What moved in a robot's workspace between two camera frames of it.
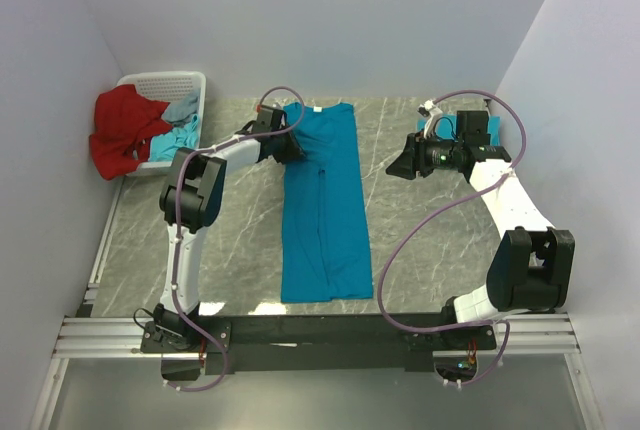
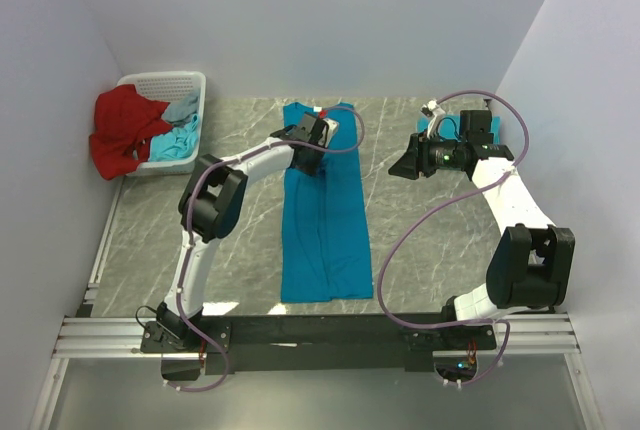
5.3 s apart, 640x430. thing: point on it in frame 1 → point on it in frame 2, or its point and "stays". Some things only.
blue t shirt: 445,128 stays
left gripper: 294,153 → 313,169
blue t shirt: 324,247 stays
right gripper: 414,156 stays
